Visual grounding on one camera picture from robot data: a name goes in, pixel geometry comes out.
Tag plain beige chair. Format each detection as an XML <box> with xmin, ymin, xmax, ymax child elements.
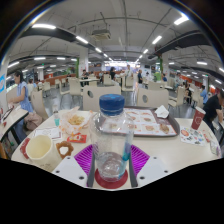
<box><xmin>30</xmin><ymin>89</ymin><xmax>50</xmax><ymax>121</ymax></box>

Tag ceiling lights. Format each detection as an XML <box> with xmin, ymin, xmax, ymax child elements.
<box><xmin>7</xmin><ymin>14</ymin><xmax>224</xmax><ymax>84</ymax></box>

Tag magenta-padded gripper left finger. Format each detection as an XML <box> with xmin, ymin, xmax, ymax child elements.
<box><xmin>51</xmin><ymin>143</ymin><xmax>98</xmax><ymax>189</ymax></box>

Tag brown ring pastry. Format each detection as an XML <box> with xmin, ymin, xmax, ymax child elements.
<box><xmin>54</xmin><ymin>140</ymin><xmax>75</xmax><ymax>160</ymax></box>

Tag small red sauce packet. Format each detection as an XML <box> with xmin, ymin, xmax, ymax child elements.
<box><xmin>66</xmin><ymin>132</ymin><xmax>88</xmax><ymax>144</ymax></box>

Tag clear water bottle blue cap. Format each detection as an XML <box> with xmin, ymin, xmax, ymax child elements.
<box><xmin>89</xmin><ymin>93</ymin><xmax>135</xmax><ymax>183</ymax></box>

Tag white crumpled napkin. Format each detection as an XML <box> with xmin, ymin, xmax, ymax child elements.
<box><xmin>154</xmin><ymin>104</ymin><xmax>170</xmax><ymax>119</ymax></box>

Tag brown pastry piece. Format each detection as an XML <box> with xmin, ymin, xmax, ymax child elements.
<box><xmin>159</xmin><ymin>123</ymin><xmax>171</xmax><ymax>134</ymax></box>

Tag beige chair with round hole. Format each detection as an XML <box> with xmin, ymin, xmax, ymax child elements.
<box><xmin>136</xmin><ymin>87</ymin><xmax>170</xmax><ymax>110</ymax></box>
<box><xmin>82</xmin><ymin>85</ymin><xmax>122</xmax><ymax>112</ymax></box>

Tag small teal sanitizer bottle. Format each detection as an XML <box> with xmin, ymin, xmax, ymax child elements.
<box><xmin>52</xmin><ymin>110</ymin><xmax>61</xmax><ymax>128</ymax></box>

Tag red paper drink cup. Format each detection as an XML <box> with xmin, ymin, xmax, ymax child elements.
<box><xmin>190</xmin><ymin>106</ymin><xmax>207</xmax><ymax>131</ymax></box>

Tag printed tray liner paper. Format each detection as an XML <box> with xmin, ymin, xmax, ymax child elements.
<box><xmin>124</xmin><ymin>108</ymin><xmax>178</xmax><ymax>136</ymax></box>

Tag dark brown food tray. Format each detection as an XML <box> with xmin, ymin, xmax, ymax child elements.
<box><xmin>123</xmin><ymin>106</ymin><xmax>181</xmax><ymax>138</ymax></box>

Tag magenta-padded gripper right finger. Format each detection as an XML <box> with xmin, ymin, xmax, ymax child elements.
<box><xmin>127</xmin><ymin>143</ymin><xmax>172</xmax><ymax>189</ymax></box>

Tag flat round red coaster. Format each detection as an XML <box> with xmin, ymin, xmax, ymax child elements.
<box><xmin>94</xmin><ymin>168</ymin><xmax>129</xmax><ymax>190</ymax></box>

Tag ceiling air unit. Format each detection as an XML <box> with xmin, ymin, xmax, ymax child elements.
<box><xmin>91</xmin><ymin>29</ymin><xmax>112</xmax><ymax>41</ymax></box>

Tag cream paper cup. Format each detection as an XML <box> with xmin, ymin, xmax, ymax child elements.
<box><xmin>25</xmin><ymin>134</ymin><xmax>58</xmax><ymax>167</ymax></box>

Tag white leaflet red print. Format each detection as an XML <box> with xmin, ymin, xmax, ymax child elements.
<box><xmin>32</xmin><ymin>126</ymin><xmax>63</xmax><ymax>142</ymax></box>

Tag colourful printed paper flyer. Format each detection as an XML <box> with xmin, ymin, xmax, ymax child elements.
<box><xmin>179</xmin><ymin>125</ymin><xmax>209</xmax><ymax>147</ymax></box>

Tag beige chairs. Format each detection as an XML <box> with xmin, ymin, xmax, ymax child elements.
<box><xmin>38</xmin><ymin>73</ymin><xmax>201</xmax><ymax>108</ymax></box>

